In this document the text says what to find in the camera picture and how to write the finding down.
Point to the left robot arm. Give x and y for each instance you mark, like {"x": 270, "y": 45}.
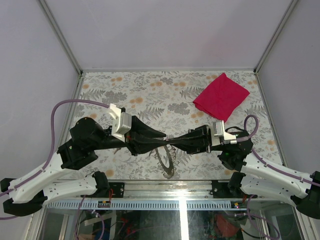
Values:
{"x": 29, "y": 193}

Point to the magenta folded cloth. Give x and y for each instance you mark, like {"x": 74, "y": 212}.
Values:
{"x": 221, "y": 97}

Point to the metal ring key organizer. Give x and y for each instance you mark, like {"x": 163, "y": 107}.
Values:
{"x": 166, "y": 157}

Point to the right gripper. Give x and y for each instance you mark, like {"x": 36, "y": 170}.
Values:
{"x": 199, "y": 140}

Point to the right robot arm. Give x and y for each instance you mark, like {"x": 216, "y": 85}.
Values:
{"x": 252, "y": 174}

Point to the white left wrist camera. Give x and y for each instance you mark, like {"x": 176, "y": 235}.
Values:
{"x": 121, "y": 122}

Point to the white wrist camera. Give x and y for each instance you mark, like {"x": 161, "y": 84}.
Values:
{"x": 219, "y": 136}
{"x": 121, "y": 122}

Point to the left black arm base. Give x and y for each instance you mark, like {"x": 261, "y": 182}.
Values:
{"x": 110, "y": 188}

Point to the aluminium front rail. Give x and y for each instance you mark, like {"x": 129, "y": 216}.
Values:
{"x": 156, "y": 195}

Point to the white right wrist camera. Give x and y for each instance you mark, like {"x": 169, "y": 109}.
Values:
{"x": 219, "y": 136}

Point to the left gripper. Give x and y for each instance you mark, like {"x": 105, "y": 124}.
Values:
{"x": 138, "y": 145}

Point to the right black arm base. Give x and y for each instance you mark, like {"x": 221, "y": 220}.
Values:
{"x": 228, "y": 189}

